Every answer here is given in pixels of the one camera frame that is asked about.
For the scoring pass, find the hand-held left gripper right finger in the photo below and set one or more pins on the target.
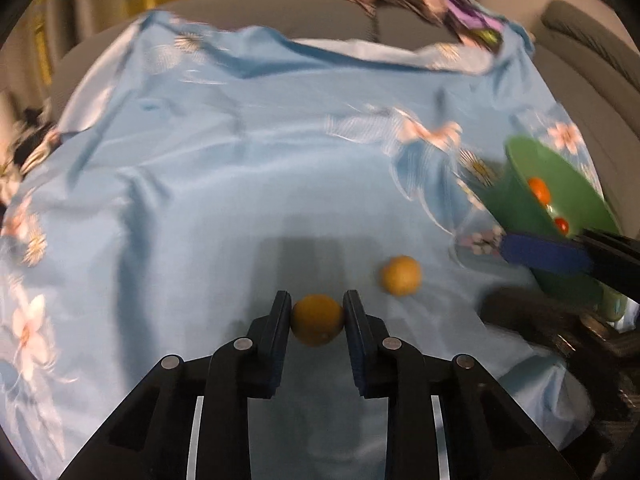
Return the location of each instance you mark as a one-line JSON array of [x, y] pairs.
[[354, 330]]

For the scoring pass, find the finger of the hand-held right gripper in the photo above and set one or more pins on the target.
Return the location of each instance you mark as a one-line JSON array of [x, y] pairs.
[[545, 255], [530, 315]]

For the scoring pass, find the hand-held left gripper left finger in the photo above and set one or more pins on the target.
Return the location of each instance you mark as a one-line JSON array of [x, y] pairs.
[[281, 330]]

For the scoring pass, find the red cherry tomato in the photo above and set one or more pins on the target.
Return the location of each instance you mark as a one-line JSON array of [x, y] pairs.
[[562, 225]]

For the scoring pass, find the yellow round fruit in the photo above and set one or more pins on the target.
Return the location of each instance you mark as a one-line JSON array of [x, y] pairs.
[[317, 320]]

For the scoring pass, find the green plastic bowl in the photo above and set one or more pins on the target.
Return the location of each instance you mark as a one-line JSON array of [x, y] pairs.
[[525, 200]]

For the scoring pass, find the yellow-green round fruit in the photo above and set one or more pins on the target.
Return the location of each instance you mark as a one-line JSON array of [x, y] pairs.
[[400, 276]]

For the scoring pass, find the small orange fruit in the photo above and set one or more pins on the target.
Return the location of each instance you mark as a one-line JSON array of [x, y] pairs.
[[539, 189]]

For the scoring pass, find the blue floral bed sheet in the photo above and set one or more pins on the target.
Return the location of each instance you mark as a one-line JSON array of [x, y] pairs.
[[250, 160]]

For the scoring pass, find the grey sofa armrest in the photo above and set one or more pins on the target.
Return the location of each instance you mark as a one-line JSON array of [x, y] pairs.
[[590, 35]]

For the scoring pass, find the purple crumpled cloth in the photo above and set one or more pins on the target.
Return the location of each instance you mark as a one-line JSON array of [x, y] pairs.
[[470, 15]]

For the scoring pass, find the black white patterned clothes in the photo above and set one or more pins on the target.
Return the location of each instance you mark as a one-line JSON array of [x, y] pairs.
[[27, 150]]

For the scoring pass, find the grey sofa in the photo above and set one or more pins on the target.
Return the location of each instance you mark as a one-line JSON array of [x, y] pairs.
[[320, 15]]

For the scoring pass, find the yellow curtain strip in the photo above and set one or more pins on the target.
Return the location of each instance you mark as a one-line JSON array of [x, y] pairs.
[[42, 50]]

